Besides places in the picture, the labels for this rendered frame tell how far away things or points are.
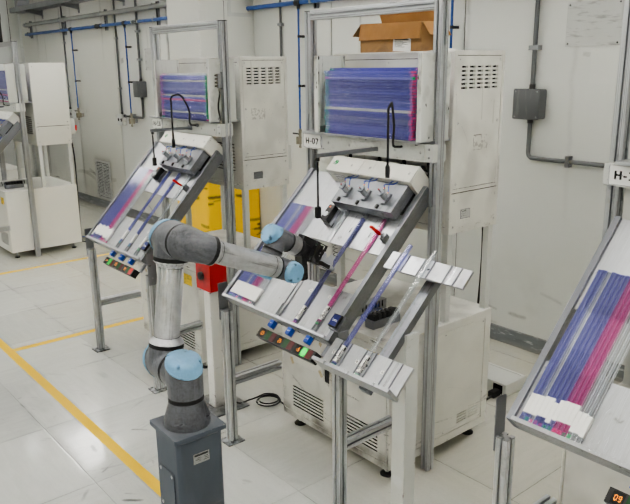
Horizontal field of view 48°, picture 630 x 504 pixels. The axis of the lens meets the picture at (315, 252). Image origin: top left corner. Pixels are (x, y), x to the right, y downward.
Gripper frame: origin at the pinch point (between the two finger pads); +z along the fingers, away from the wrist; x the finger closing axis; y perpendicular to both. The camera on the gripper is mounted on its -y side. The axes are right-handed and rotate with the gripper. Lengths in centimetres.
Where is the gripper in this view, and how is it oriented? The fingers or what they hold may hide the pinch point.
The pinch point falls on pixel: (329, 269)
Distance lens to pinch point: 274.1
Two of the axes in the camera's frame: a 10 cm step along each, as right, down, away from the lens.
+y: 3.8, -9.2, 0.9
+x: -6.4, -1.9, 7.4
